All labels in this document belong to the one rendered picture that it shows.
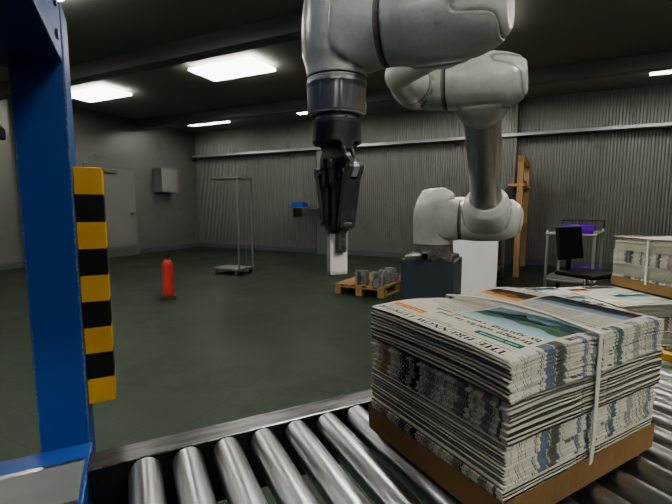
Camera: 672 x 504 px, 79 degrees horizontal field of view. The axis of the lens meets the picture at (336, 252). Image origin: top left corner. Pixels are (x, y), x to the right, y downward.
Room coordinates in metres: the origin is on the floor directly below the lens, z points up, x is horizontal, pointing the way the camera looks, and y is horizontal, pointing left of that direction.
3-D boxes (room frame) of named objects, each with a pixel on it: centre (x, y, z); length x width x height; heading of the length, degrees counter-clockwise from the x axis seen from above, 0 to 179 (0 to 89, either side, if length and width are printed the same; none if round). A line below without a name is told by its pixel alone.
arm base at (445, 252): (1.61, -0.38, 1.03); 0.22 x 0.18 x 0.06; 154
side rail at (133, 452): (0.91, -0.20, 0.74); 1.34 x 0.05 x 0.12; 117
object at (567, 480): (0.62, -0.20, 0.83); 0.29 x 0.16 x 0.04; 30
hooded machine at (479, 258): (4.72, -1.56, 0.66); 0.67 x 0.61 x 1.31; 156
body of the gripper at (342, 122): (0.64, 0.00, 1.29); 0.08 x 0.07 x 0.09; 26
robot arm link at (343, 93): (0.64, 0.00, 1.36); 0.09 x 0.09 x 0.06
